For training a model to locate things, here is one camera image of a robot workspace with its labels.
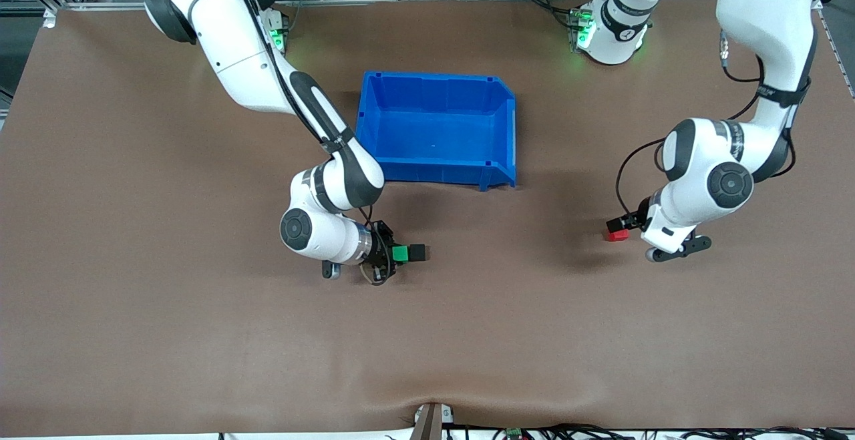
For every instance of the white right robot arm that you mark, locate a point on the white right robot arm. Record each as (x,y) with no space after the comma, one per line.
(234,33)

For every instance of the small red cube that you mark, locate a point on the small red cube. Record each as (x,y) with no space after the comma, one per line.
(619,235)

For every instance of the blue plastic storage bin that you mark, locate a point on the blue plastic storage bin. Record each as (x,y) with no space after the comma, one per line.
(434,126)

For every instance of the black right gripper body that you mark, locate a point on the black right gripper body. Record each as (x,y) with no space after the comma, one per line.
(382,245)

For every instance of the small green cube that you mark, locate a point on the small green cube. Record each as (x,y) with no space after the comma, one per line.
(401,254)

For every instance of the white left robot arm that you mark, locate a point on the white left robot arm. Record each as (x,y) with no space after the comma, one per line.
(708,179)

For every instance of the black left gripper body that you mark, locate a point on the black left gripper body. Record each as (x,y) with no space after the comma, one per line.
(639,217)

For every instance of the aluminium table edge rail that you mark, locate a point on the aluminium table edge rail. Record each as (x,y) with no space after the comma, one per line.
(414,3)

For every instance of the wooden bracket block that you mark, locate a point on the wooden bracket block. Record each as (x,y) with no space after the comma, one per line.
(431,421)

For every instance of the small black cube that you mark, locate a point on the small black cube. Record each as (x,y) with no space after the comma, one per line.
(417,252)

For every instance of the small green connector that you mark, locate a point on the small green connector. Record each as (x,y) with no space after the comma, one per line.
(514,433)

